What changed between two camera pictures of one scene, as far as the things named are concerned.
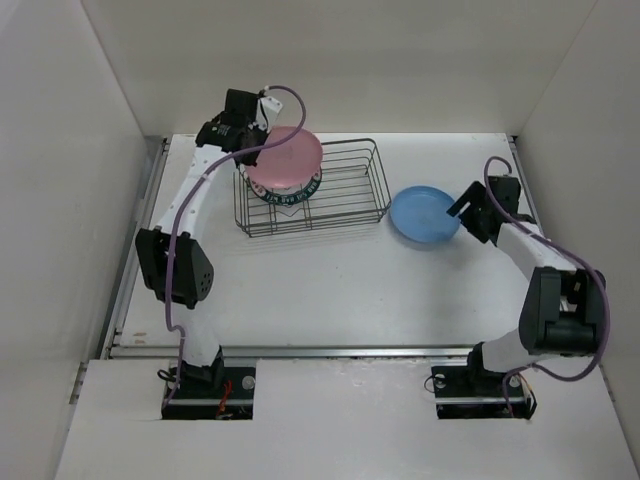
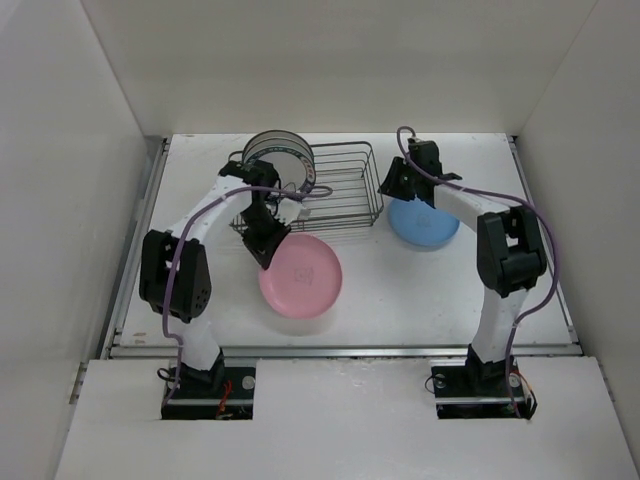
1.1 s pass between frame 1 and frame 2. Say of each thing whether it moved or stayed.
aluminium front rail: stayed
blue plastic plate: stayed
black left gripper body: moved
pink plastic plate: moved
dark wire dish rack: stayed
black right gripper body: moved
